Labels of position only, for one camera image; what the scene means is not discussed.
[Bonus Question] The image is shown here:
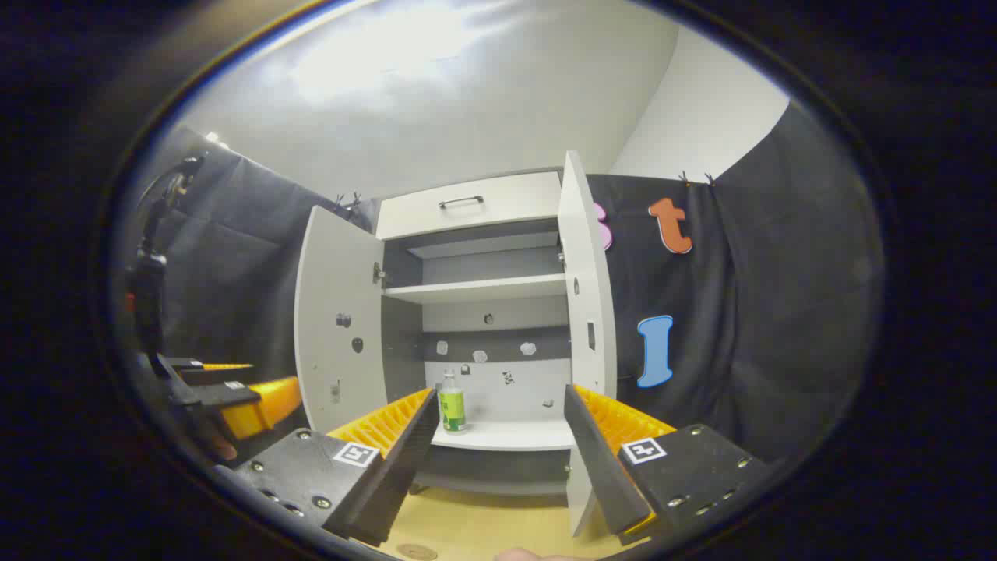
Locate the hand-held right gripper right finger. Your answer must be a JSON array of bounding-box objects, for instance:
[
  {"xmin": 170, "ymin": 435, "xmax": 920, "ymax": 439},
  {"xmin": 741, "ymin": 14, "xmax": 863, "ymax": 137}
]
[{"xmin": 563, "ymin": 383, "xmax": 772, "ymax": 546}]

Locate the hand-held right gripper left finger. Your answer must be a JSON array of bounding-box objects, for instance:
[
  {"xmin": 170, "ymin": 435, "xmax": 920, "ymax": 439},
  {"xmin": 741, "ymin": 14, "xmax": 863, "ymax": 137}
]
[{"xmin": 214, "ymin": 387, "xmax": 441, "ymax": 548}]

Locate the green label bottle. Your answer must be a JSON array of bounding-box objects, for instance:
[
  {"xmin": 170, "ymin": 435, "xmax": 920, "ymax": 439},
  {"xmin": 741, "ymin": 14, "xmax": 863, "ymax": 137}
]
[{"xmin": 438, "ymin": 369, "xmax": 468, "ymax": 433}]

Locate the white cabinet door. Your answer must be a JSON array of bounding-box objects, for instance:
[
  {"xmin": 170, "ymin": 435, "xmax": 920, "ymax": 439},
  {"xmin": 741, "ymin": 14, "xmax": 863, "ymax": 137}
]
[
  {"xmin": 558, "ymin": 150, "xmax": 618, "ymax": 538},
  {"xmin": 294, "ymin": 205, "xmax": 388, "ymax": 434}
]

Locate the white grey cabinet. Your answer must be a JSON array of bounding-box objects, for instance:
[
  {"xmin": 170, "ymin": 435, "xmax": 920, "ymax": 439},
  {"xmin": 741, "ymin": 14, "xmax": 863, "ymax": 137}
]
[{"xmin": 376, "ymin": 168, "xmax": 579, "ymax": 499}]

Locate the white cabinet shelf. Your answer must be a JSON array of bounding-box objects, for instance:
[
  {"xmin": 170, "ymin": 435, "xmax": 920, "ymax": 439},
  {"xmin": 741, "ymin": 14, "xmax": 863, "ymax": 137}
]
[{"xmin": 383, "ymin": 274, "xmax": 568, "ymax": 305}]

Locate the white cabinet drawer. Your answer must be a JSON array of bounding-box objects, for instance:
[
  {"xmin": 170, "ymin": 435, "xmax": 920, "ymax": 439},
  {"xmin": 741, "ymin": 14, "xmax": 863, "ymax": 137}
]
[{"xmin": 376, "ymin": 171, "xmax": 563, "ymax": 241}]

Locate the black backdrop cloth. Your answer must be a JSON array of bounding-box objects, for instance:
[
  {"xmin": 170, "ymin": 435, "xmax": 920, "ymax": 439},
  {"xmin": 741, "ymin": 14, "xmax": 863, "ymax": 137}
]
[
  {"xmin": 584, "ymin": 101, "xmax": 885, "ymax": 468},
  {"xmin": 117, "ymin": 125, "xmax": 382, "ymax": 468}
]

